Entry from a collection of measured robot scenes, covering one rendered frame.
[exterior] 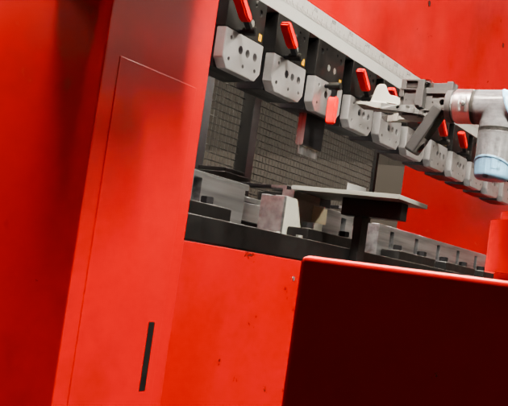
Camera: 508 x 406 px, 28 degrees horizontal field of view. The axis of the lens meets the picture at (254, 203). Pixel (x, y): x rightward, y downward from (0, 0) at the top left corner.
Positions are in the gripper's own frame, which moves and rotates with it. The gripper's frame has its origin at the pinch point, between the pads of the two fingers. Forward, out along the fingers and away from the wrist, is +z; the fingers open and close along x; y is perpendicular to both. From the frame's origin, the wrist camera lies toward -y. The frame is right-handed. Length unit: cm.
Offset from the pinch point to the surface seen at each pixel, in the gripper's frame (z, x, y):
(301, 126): 16.1, 0.9, -3.9
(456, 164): 13, -99, 5
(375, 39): 12.0, -24.9, 24.6
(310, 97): 12.0, 5.9, 2.1
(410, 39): 12, -49, 31
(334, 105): 8.2, 1.1, 1.5
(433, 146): 13, -77, 7
